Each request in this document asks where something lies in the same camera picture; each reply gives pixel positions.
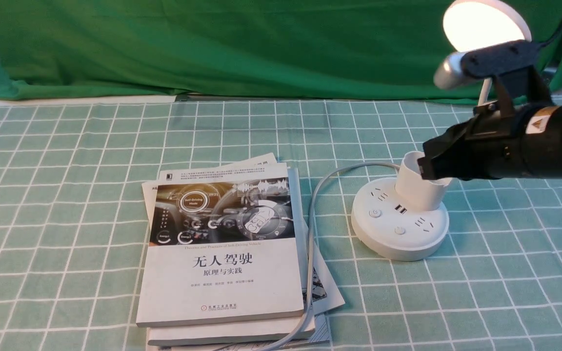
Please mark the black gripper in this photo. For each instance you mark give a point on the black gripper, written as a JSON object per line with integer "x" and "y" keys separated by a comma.
{"x": 488, "y": 146}

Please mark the white desk lamp with socket base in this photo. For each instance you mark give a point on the white desk lamp with socket base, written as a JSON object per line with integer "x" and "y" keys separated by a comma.
{"x": 404, "y": 218}

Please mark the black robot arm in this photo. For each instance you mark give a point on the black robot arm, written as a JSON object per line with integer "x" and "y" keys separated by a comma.
{"x": 545, "y": 147}

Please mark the metal binder clip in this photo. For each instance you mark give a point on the metal binder clip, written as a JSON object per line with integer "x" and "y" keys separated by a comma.
{"x": 548, "y": 74}

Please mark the thin booklet at bottom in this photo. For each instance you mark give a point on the thin booklet at bottom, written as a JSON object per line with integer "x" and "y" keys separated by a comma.
{"x": 325, "y": 292}

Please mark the green backdrop cloth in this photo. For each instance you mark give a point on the green backdrop cloth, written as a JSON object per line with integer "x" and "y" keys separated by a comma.
{"x": 350, "y": 49}

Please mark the white self-driving textbook on top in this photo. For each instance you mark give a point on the white self-driving textbook on top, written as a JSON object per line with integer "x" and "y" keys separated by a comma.
{"x": 222, "y": 248}

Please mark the green checkered tablecloth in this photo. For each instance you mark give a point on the green checkered tablecloth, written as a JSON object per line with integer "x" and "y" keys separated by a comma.
{"x": 73, "y": 229}

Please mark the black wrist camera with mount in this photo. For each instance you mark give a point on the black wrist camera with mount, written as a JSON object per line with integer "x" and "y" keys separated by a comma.
{"x": 510, "y": 66}

